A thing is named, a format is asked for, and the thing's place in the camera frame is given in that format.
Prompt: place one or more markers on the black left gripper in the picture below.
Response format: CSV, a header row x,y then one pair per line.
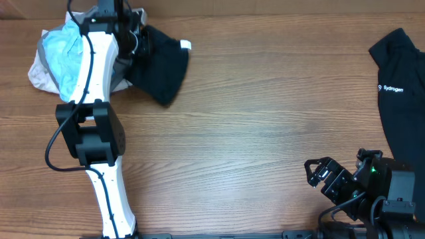
x,y
145,46

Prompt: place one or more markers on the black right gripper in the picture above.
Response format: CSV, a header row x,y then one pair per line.
x,y
340,177

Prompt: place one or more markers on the black t-shirt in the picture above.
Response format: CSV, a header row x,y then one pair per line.
x,y
160,65

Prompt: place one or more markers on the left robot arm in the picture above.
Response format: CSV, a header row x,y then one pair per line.
x,y
92,131

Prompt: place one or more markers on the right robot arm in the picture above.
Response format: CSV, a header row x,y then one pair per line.
x,y
376,201

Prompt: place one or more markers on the grey folded garment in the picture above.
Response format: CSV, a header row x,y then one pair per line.
x,y
63,51

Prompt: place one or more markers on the light blue folded shirt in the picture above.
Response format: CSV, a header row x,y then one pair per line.
x,y
99,53

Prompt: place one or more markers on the black shirt with white logo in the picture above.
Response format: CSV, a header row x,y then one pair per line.
x,y
401,103

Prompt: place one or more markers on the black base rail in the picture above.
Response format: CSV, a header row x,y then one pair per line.
x,y
287,234

